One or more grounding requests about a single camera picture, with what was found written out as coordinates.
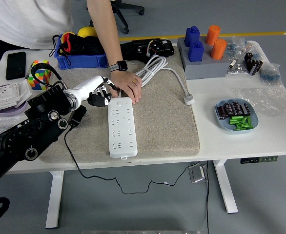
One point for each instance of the grey-brown mat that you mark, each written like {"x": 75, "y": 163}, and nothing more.
{"x": 162, "y": 126}

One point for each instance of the green battery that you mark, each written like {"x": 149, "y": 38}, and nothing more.
{"x": 241, "y": 125}
{"x": 235, "y": 119}
{"x": 243, "y": 120}
{"x": 249, "y": 121}
{"x": 242, "y": 128}

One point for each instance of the light blue plate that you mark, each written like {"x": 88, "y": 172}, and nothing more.
{"x": 223, "y": 124}

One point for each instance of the black electronic device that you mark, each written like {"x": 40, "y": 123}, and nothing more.
{"x": 138, "y": 50}

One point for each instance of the black table control panel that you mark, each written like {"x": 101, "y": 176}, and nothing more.
{"x": 259, "y": 159}

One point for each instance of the grey block holder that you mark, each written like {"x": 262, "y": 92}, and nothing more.
{"x": 206, "y": 69}

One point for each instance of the black wristwatch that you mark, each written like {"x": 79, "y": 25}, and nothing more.
{"x": 121, "y": 65}

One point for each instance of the black capacitor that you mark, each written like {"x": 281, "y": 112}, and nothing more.
{"x": 242, "y": 109}
{"x": 235, "y": 108}
{"x": 221, "y": 112}
{"x": 247, "y": 109}
{"x": 228, "y": 109}

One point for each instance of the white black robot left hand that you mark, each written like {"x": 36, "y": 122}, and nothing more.
{"x": 88, "y": 86}

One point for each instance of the white power strip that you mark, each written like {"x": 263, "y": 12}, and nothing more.
{"x": 122, "y": 131}

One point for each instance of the black office chair base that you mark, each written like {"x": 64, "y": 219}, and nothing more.
{"x": 124, "y": 23}

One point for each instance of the person's left forearm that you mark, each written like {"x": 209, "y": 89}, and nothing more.
{"x": 104, "y": 31}

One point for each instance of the white table leg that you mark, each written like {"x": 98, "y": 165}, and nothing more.
{"x": 54, "y": 200}
{"x": 226, "y": 190}

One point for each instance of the clear bag of black capacitors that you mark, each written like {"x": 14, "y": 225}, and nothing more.
{"x": 253, "y": 64}

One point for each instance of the person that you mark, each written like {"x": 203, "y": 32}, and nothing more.
{"x": 28, "y": 22}

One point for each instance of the clear bag of metal parts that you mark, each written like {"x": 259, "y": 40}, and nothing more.
{"x": 237, "y": 69}

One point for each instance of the black smartphone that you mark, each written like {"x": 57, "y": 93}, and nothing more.
{"x": 16, "y": 65}

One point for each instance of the blue plastic block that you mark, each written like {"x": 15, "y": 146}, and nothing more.
{"x": 191, "y": 36}
{"x": 196, "y": 52}

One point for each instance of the purple plate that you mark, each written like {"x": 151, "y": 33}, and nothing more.
{"x": 8, "y": 111}

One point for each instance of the clear bag of small parts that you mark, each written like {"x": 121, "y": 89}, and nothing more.
{"x": 238, "y": 45}

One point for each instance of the person's left hand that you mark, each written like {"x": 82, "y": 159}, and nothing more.
{"x": 128, "y": 84}

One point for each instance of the blue plastic bin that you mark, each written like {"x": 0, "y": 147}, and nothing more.
{"x": 84, "y": 62}

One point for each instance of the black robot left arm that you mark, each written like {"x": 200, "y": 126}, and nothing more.
{"x": 23, "y": 139}

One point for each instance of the large white socket panel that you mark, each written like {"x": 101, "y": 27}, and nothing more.
{"x": 5, "y": 97}

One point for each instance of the clear bag of blue parts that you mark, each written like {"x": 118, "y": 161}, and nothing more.
{"x": 270, "y": 74}

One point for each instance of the yellow ball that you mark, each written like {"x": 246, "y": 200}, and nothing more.
{"x": 87, "y": 31}

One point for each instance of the multicoloured puzzle cube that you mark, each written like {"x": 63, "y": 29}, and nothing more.
{"x": 44, "y": 74}

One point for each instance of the empty clear plastic bag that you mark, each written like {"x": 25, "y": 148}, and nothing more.
{"x": 267, "y": 100}

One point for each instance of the silver metal box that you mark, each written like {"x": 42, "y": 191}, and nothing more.
{"x": 198, "y": 174}

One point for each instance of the orange plastic cylinder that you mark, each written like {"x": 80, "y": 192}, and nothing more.
{"x": 212, "y": 35}
{"x": 218, "y": 50}

